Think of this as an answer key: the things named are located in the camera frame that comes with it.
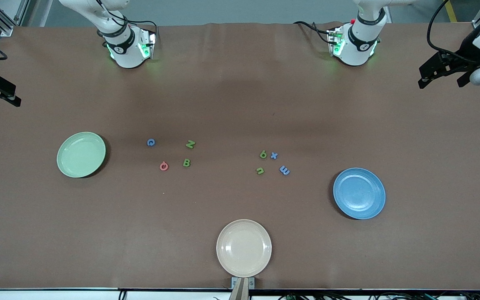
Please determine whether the green plate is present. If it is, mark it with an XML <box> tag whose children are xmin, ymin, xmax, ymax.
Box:
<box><xmin>57</xmin><ymin>132</ymin><xmax>107</xmax><ymax>178</ymax></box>

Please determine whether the silver base connector plate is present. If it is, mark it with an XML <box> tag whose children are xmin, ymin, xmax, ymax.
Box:
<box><xmin>139</xmin><ymin>28</ymin><xmax>157</xmax><ymax>60</ymax></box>
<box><xmin>327</xmin><ymin>27</ymin><xmax>345</xmax><ymax>58</ymax></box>

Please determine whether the blue plate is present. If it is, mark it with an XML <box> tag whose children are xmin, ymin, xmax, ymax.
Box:
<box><xmin>333</xmin><ymin>167</ymin><xmax>386</xmax><ymax>220</ymax></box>

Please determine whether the brown table mat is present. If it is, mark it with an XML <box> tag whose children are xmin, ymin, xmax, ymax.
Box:
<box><xmin>0</xmin><ymin>22</ymin><xmax>480</xmax><ymax>290</ymax></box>

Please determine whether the beige plate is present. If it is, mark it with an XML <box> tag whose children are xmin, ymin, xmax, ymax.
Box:
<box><xmin>216</xmin><ymin>219</ymin><xmax>273</xmax><ymax>278</ymax></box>

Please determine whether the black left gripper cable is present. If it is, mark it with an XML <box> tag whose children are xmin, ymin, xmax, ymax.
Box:
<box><xmin>427</xmin><ymin>0</ymin><xmax>480</xmax><ymax>63</ymax></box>

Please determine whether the black base cable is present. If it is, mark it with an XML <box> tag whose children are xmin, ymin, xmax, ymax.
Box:
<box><xmin>130</xmin><ymin>20</ymin><xmax>158</xmax><ymax>32</ymax></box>
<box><xmin>293</xmin><ymin>21</ymin><xmax>333</xmax><ymax>44</ymax></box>

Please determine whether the table edge rail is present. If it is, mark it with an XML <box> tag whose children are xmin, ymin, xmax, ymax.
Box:
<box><xmin>0</xmin><ymin>287</ymin><xmax>480</xmax><ymax>300</ymax></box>

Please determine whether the grey metal bracket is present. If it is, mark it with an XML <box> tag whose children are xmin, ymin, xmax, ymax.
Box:
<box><xmin>231</xmin><ymin>277</ymin><xmax>255</xmax><ymax>290</ymax></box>

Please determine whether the tan camera post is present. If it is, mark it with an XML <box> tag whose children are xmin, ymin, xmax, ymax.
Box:
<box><xmin>228</xmin><ymin>278</ymin><xmax>250</xmax><ymax>300</ymax></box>

